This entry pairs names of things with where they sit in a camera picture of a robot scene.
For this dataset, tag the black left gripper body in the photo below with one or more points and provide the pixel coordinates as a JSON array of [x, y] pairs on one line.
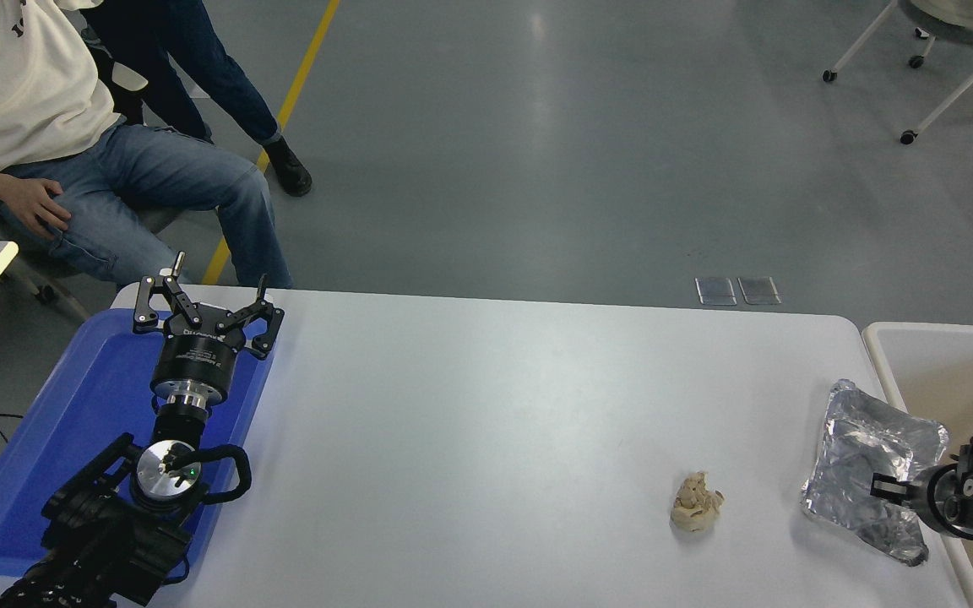
[[198, 359]]

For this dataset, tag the silver foil plate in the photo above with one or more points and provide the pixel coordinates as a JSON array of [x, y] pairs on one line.
[[858, 439]]

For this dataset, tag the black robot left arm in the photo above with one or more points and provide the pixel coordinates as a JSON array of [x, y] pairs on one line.
[[98, 540]]

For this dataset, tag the blue plastic tray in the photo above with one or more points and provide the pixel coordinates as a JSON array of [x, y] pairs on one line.
[[73, 414]]

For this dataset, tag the person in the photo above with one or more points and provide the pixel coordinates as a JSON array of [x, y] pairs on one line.
[[225, 76], [22, 93]]

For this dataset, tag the white paper scrap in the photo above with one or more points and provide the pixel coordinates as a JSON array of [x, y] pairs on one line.
[[199, 90]]

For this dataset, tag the grey office chair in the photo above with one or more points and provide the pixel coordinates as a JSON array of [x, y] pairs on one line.
[[39, 270]]

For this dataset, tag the clear floor plate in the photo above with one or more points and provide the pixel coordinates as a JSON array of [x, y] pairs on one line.
[[715, 290], [759, 290]]

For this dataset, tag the crumpled tan paper ball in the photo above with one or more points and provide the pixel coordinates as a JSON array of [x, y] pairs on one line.
[[696, 504]]

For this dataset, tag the large pale bin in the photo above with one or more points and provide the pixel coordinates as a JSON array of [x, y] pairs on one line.
[[951, 371]]

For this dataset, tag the white wheeled chair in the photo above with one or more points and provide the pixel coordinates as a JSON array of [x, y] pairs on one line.
[[959, 29]]

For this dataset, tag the person's right hand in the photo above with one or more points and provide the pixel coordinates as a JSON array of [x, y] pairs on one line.
[[35, 203]]

